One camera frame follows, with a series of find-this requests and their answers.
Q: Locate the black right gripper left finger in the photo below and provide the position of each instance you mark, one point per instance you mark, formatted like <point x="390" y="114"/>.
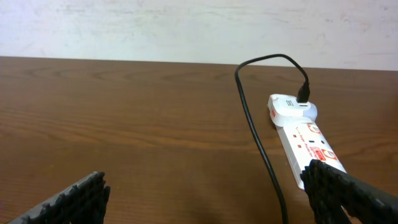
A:
<point x="84" y="202"/>

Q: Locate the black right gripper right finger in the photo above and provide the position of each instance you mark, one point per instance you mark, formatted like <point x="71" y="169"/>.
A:
<point x="335" y="196"/>

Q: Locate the white charger plug adapter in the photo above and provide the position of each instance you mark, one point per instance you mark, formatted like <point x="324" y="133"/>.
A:
<point x="284" y="110"/>

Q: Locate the white power strip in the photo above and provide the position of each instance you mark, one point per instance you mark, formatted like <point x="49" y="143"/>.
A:
<point x="303" y="142"/>

